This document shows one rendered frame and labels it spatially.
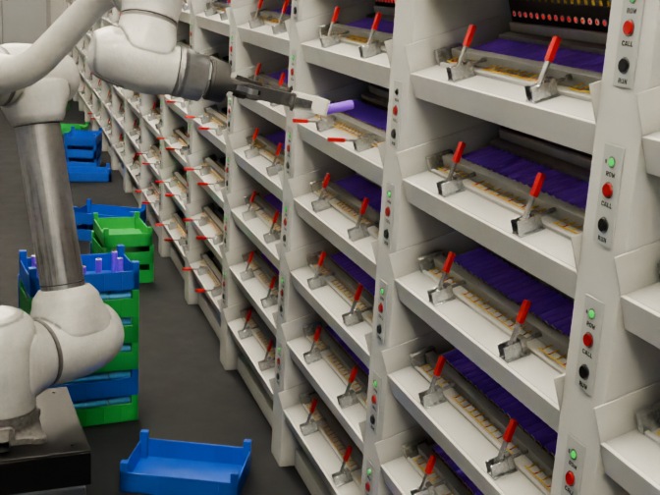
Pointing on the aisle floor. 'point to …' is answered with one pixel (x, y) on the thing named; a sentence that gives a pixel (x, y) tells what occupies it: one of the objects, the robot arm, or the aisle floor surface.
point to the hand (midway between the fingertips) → (308, 103)
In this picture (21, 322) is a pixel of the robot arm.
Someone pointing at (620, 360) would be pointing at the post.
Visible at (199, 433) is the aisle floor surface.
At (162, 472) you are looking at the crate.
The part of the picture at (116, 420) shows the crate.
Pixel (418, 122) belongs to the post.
